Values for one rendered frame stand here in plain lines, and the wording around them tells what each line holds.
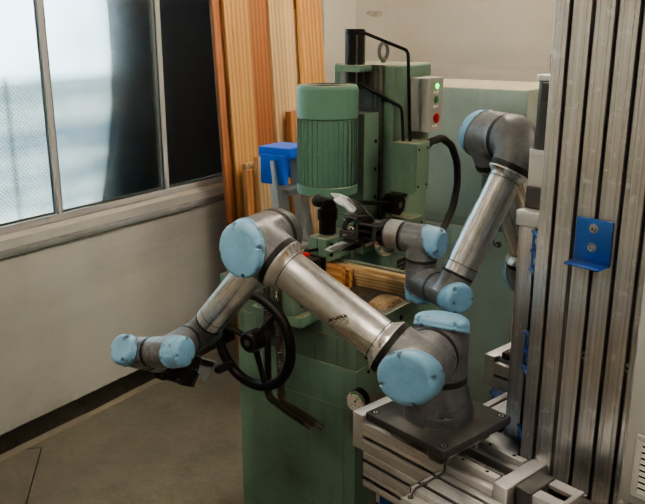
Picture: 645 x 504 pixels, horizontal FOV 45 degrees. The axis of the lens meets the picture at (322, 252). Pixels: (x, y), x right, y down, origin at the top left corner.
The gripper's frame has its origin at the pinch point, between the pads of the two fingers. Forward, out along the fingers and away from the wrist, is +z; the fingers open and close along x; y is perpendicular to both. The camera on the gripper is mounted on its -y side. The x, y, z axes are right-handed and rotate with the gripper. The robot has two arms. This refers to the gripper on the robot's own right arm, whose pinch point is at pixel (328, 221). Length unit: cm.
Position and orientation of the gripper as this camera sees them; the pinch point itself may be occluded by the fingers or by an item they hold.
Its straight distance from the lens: 207.9
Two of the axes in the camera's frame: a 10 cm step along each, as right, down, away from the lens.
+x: -1.0, 9.8, 1.5
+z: -8.0, -1.7, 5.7
